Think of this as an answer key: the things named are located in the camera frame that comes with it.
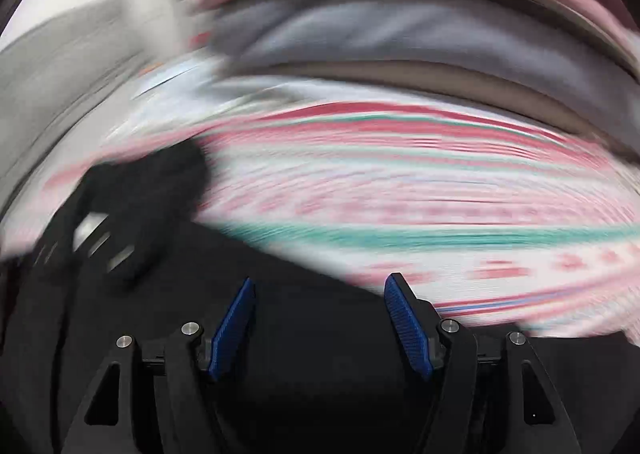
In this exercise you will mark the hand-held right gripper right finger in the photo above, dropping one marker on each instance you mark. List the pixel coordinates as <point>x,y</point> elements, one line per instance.
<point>407,329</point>

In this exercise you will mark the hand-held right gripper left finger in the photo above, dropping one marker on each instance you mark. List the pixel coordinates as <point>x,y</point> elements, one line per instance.
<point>232,329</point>

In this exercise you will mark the black garment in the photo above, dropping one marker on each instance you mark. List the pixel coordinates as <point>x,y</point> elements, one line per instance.
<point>310,359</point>

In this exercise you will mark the patterned red green bed sheet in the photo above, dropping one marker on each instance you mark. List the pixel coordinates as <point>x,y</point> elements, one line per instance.
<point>400,194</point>

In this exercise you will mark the grey folded quilt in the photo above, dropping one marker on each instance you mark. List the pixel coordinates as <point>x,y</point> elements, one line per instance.
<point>375,33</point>

